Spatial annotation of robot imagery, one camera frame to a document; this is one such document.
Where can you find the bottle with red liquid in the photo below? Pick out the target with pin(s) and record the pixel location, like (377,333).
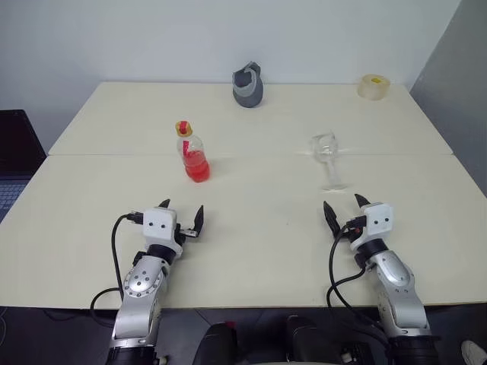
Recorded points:
(196,167)

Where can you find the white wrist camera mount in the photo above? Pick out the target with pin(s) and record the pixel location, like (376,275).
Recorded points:
(376,222)
(160,224)

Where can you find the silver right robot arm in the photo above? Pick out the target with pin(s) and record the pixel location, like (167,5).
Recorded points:
(395,273)

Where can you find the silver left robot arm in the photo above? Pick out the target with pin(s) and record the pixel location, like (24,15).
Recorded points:
(141,281)

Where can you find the dark rounded shape red spot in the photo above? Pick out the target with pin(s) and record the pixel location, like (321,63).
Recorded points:
(217,344)

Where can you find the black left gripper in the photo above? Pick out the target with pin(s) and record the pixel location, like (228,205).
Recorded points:
(184,232)

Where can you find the translucent tape roll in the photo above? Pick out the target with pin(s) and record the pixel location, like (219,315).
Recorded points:
(374,91)

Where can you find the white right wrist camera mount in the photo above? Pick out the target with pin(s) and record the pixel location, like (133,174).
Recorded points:
(376,222)

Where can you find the clear wine glass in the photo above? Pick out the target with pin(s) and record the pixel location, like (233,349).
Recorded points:
(323,150)

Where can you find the black laptop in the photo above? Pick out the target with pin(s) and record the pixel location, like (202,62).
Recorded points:
(15,144)

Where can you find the white shoe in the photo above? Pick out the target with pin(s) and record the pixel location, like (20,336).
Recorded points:
(475,353)

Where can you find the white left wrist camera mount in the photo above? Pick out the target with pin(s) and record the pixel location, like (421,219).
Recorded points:
(160,224)

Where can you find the grey moulded plastic object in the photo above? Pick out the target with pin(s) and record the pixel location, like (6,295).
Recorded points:
(247,95)

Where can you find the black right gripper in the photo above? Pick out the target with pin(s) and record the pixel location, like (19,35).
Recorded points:
(348,236)

